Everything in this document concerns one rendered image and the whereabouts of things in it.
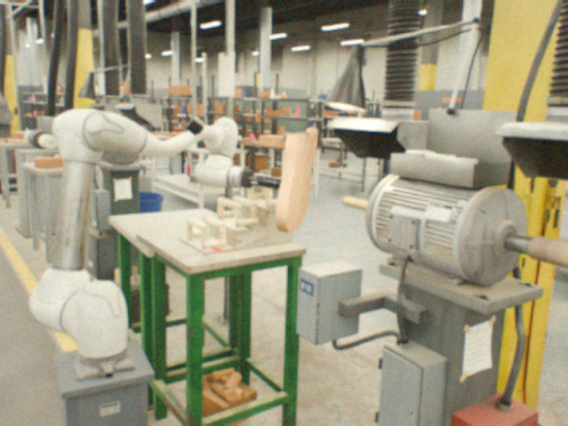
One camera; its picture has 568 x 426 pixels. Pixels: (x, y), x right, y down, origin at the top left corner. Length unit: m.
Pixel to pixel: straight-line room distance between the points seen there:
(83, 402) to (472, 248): 1.24
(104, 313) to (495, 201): 1.20
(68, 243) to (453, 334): 1.26
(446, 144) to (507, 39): 0.97
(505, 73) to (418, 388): 1.48
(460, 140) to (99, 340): 1.26
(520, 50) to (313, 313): 1.48
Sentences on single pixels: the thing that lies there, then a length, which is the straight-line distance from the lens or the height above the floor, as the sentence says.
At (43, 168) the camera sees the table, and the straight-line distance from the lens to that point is 5.48.
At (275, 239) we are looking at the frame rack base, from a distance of 2.43.
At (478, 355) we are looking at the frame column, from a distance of 1.55.
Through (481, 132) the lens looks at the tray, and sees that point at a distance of 1.55.
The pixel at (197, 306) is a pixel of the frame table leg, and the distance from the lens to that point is 2.19.
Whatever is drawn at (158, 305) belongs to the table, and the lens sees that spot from 2.64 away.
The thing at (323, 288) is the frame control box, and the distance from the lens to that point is 1.44.
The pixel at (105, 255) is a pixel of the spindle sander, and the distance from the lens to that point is 3.90.
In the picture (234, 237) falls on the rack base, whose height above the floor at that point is 0.99.
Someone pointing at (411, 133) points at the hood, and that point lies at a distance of 1.67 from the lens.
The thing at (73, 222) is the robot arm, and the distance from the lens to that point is 1.92.
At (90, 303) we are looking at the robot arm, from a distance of 1.79.
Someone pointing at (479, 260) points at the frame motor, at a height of 1.21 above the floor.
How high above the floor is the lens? 1.57
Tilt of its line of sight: 11 degrees down
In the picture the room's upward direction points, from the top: 2 degrees clockwise
